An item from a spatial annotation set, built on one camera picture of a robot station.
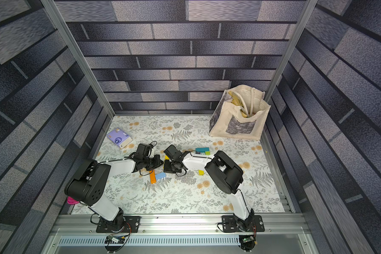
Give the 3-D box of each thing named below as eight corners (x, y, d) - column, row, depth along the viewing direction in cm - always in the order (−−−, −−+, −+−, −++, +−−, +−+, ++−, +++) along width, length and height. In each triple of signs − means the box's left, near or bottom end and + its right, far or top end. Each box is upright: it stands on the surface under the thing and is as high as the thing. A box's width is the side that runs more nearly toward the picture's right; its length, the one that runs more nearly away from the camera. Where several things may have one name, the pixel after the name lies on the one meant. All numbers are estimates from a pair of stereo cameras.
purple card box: (109, 140, 108) (105, 135, 103) (120, 132, 112) (116, 127, 107) (122, 150, 103) (118, 145, 98) (132, 141, 107) (129, 135, 102)
